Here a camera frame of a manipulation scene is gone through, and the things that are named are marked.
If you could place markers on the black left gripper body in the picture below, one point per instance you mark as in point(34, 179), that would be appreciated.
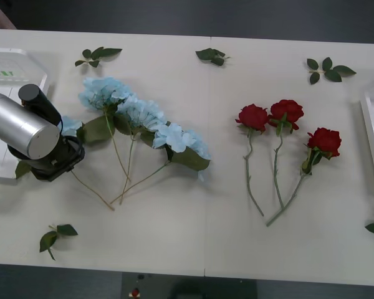
point(64, 159)

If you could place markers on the pale blue flower small head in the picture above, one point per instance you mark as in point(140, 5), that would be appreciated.
point(71, 124)

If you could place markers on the silver and black left arm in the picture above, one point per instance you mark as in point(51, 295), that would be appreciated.
point(18, 124)

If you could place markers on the pale blue flower green stem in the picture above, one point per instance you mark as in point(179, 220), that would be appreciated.
point(143, 112)
point(180, 141)
point(103, 93)

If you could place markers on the red rose green stem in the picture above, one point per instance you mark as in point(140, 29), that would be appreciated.
point(286, 112)
point(325, 141)
point(252, 116)

